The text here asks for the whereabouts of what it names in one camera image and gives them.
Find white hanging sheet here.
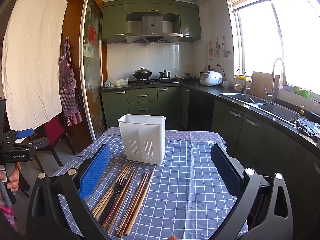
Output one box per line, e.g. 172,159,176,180
1,0,67,130

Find purple checkered apron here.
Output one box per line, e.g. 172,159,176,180
59,36,82,127

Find red wooden chair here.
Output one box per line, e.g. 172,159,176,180
19,114,77,197

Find white rice cooker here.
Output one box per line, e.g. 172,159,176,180
200,71,223,86

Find wooden chopstick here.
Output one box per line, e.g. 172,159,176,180
92,164,131,218
124,167,156,235
92,164,131,219
116,171,149,236
102,170,135,228
106,184,131,233

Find person's left hand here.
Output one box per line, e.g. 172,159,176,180
1,163,21,207

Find white plastic bag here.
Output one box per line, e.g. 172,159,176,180
104,78,129,87

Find dark red chopstick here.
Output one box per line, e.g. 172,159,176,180
118,173,149,238

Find yellow mug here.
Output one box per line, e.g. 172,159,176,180
234,84,243,93

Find small steel faucet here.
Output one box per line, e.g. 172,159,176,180
236,68,250,94

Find green cabinets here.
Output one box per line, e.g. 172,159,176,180
101,0,202,44
101,84,319,237

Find gas stove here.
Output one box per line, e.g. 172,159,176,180
131,78,179,86

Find green lower cabinets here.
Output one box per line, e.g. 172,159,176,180
101,84,319,237

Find black plastic fork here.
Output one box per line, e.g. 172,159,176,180
99,177,126,226

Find wooden cutting board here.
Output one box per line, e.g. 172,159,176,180
249,72,273,99

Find green plastic bowl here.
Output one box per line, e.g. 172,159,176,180
293,87,311,98

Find stainless double sink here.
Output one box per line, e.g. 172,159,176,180
221,93,299,126

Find white plastic utensil holder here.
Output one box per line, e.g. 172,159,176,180
118,114,166,165

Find dark dish rag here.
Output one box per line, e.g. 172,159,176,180
290,116,320,141

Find blue checkered tablecloth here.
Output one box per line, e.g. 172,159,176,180
53,127,236,239

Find tall steel kitchen faucet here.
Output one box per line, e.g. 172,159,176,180
264,57,287,103

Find black wok with lid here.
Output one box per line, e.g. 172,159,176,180
133,67,152,80

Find small steel pot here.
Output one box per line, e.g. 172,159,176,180
159,69,171,79

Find green upper cabinets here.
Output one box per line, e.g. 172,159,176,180
101,0,202,44

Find glass sliding door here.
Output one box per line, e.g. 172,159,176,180
79,0,106,141

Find pink sleeve left forearm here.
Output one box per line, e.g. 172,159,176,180
0,202,17,230

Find steel range hood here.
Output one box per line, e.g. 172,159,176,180
125,14,183,43

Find black frying pan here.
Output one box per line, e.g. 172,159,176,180
175,73,196,82

